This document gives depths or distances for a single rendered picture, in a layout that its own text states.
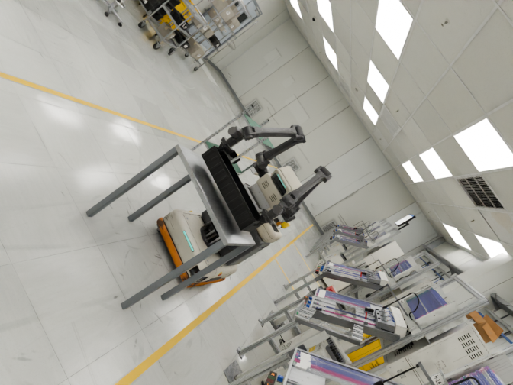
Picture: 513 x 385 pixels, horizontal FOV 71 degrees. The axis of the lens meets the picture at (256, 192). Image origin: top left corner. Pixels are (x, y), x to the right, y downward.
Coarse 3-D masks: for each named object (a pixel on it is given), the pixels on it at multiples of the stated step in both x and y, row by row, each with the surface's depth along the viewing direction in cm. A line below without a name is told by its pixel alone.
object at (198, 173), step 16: (160, 160) 223; (192, 160) 226; (144, 176) 228; (192, 176) 214; (208, 176) 235; (112, 192) 232; (208, 192) 218; (96, 208) 235; (144, 208) 272; (208, 208) 207; (224, 208) 228; (224, 224) 211; (224, 240) 200; (240, 240) 219; (208, 256) 204; (224, 256) 243; (176, 272) 208; (208, 272) 246; (144, 288) 214; (176, 288) 252; (128, 304) 216
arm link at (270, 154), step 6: (300, 126) 249; (300, 132) 246; (282, 144) 260; (288, 144) 258; (294, 144) 259; (264, 150) 270; (270, 150) 266; (276, 150) 263; (282, 150) 263; (270, 156) 266; (264, 162) 268
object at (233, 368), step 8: (312, 336) 262; (320, 336) 259; (328, 336) 259; (296, 344) 268; (304, 344) 262; (312, 344) 260; (280, 352) 271; (272, 360) 268; (232, 368) 281; (256, 368) 271; (232, 376) 275; (240, 376) 275
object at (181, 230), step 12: (168, 216) 294; (180, 216) 292; (192, 216) 310; (168, 228) 292; (180, 228) 288; (192, 228) 296; (168, 240) 290; (180, 240) 286; (192, 240) 286; (204, 240) 305; (180, 252) 285; (192, 252) 281; (180, 264) 283; (204, 264) 279; (180, 276) 282; (216, 276) 299; (228, 276) 332
